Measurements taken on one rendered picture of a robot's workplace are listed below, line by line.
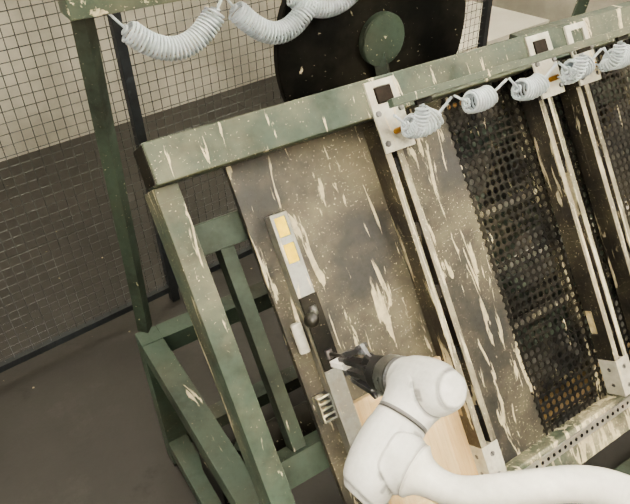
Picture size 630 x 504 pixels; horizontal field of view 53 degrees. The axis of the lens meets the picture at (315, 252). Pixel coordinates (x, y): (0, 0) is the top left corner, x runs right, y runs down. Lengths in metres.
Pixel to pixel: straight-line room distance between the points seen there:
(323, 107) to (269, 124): 0.16
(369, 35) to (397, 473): 1.49
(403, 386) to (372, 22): 1.36
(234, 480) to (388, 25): 1.57
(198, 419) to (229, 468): 0.24
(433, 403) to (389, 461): 0.13
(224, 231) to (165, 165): 0.26
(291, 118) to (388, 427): 0.78
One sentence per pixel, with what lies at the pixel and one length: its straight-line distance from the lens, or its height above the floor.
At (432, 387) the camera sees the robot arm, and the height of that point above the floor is 1.69.
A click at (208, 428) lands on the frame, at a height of 0.79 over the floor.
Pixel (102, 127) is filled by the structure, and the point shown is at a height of 1.78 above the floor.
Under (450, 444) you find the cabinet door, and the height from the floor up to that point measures 1.02.
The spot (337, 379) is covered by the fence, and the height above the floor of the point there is 1.31.
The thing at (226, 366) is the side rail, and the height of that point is 1.45.
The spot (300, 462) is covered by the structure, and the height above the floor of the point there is 1.12.
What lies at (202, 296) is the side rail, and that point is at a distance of 1.49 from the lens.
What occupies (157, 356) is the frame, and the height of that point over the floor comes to 0.79.
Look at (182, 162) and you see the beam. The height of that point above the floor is 1.88.
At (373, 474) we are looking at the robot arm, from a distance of 1.16.
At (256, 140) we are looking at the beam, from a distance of 1.52.
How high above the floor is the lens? 2.54
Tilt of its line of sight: 36 degrees down
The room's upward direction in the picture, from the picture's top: 2 degrees counter-clockwise
